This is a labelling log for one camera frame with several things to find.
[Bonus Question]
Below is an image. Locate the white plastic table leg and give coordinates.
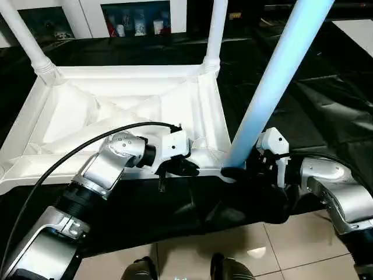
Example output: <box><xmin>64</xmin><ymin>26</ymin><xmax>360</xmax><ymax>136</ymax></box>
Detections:
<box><xmin>0</xmin><ymin>0</ymin><xmax>60</xmax><ymax>87</ymax></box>
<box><xmin>220</xmin><ymin>0</ymin><xmax>336</xmax><ymax>183</ymax></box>
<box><xmin>203</xmin><ymin>0</ymin><xmax>229</xmax><ymax>76</ymax></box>

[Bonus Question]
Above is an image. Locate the white plastic table top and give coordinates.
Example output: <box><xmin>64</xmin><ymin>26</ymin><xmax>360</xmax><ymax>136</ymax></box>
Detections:
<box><xmin>0</xmin><ymin>63</ymin><xmax>235</xmax><ymax>196</ymax></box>

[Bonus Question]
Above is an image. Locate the black work mat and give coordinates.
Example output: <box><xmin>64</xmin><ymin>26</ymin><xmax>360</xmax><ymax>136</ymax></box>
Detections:
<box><xmin>0</xmin><ymin>12</ymin><xmax>373</xmax><ymax>257</ymax></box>

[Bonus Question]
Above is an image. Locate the white cabinet with glass doors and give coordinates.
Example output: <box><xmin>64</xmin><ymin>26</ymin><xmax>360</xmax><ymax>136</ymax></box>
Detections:
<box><xmin>0</xmin><ymin>0</ymin><xmax>188</xmax><ymax>40</ymax></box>

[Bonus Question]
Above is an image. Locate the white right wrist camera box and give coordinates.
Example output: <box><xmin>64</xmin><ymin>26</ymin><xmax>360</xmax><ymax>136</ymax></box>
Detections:
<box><xmin>256</xmin><ymin>127</ymin><xmax>291</xmax><ymax>188</ymax></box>

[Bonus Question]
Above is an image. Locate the black left wrist camera cable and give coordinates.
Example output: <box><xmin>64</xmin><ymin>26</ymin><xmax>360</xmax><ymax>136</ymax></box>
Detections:
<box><xmin>0</xmin><ymin>121</ymin><xmax>182</xmax><ymax>275</ymax></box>

